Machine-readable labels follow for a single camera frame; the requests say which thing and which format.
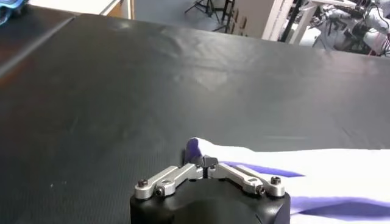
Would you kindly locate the tall white cardboard box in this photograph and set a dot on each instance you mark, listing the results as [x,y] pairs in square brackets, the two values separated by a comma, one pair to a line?
[271,18]

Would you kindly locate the black table cover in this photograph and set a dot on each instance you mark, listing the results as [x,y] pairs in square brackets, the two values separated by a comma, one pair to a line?
[152,91]

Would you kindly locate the lavender t-shirt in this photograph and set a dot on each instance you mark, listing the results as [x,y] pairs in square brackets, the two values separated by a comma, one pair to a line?
[320,179]

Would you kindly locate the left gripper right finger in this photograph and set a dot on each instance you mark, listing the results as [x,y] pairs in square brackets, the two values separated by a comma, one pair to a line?
[243,179]

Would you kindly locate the blue striped garment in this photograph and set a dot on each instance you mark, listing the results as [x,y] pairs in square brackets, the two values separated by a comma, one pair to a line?
[9,7]

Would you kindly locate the white standing desk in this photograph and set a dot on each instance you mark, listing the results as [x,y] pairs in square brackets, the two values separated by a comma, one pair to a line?
[300,24]

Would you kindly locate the white table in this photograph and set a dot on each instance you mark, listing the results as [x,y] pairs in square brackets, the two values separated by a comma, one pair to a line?
[76,5]

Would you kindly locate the white humanoid robot black shoulders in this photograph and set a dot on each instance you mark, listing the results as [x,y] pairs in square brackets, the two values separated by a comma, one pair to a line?
[371,33]

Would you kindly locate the black tripod stand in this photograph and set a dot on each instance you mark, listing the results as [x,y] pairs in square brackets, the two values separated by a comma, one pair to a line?
[202,6]
[227,15]

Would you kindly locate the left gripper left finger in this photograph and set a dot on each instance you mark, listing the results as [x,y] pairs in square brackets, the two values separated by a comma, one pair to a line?
[170,179]

